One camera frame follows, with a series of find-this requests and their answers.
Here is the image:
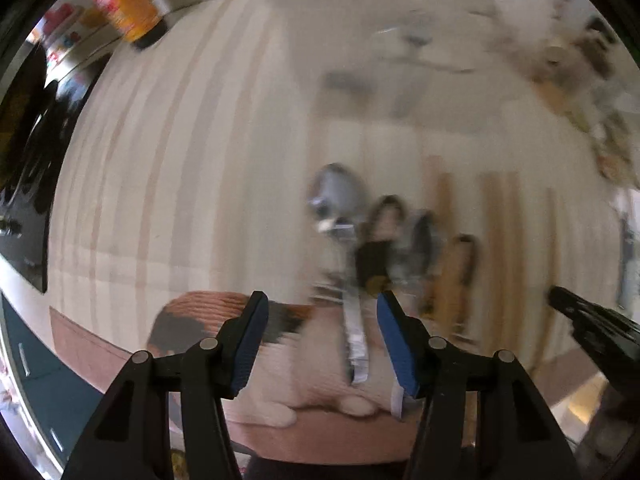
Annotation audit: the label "colourful sticker backsplash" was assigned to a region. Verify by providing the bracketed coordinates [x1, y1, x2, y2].
[27, 0, 107, 70]

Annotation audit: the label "striped cat table mat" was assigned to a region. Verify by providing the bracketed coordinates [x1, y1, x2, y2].
[50, 0, 622, 465]

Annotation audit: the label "clutter of bags and jars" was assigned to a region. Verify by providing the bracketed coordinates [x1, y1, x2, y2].
[501, 0, 639, 190]

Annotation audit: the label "teal cabinet drawers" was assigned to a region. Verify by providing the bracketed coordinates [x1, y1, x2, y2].
[1, 298, 102, 465]

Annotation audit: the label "brown sauce bottle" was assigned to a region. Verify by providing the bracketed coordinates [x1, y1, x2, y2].
[93, 0, 168, 50]

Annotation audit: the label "black gas stove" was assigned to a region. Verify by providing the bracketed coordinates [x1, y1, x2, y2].
[1, 53, 111, 292]

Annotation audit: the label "steel spoon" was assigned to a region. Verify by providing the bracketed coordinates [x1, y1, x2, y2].
[389, 209, 442, 421]
[306, 162, 369, 385]

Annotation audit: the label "clear plastic organizer bin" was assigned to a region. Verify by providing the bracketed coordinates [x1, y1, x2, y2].
[274, 0, 510, 132]

